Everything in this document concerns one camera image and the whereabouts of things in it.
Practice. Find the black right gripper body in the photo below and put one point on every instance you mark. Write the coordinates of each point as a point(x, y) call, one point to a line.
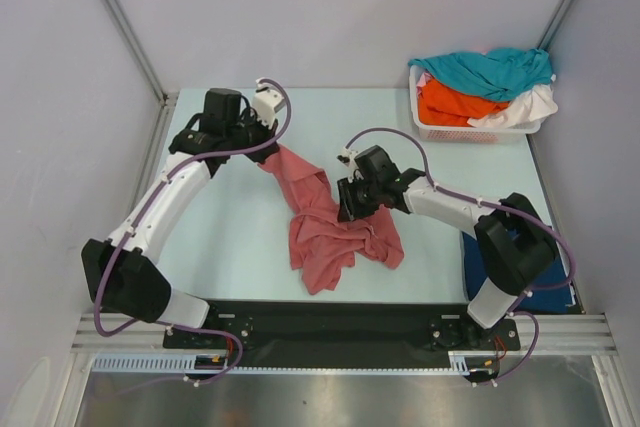
point(370, 189)

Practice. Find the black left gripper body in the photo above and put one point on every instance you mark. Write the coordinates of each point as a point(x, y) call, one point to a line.
point(250, 133)

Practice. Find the pink polo shirt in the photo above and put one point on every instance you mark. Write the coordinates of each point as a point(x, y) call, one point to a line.
point(320, 246)

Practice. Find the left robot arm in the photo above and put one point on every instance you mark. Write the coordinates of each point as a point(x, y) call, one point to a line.
point(121, 271)

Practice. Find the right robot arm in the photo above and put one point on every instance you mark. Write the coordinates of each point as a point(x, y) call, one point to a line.
point(514, 245)

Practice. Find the orange t shirt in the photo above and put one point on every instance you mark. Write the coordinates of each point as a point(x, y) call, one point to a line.
point(440, 105)

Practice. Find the white plastic laundry basket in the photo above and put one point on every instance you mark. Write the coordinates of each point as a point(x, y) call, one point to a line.
point(462, 134)

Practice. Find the teal t shirt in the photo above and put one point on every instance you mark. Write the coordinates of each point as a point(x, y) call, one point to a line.
point(498, 75)

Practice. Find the white t shirt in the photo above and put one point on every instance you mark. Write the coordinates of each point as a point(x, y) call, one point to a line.
point(533, 105)

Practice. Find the folded navy blue shirt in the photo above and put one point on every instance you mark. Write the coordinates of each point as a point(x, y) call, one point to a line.
point(557, 301)

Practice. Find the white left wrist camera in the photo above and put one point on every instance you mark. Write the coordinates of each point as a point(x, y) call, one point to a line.
point(266, 103)

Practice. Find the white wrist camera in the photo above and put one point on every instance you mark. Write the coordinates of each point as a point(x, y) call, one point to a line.
point(347, 157)
point(266, 103)

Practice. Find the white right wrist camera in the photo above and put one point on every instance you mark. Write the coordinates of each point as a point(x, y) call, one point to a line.
point(347, 157)

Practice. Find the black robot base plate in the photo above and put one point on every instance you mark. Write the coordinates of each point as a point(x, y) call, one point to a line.
point(319, 335)

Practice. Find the white slotted cable duct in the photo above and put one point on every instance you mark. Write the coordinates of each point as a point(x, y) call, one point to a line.
point(210, 364)

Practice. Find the aluminium frame post left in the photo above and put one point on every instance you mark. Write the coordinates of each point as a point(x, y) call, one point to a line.
point(132, 43)

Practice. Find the aluminium frame rail front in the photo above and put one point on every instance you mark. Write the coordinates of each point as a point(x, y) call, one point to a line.
point(559, 335)

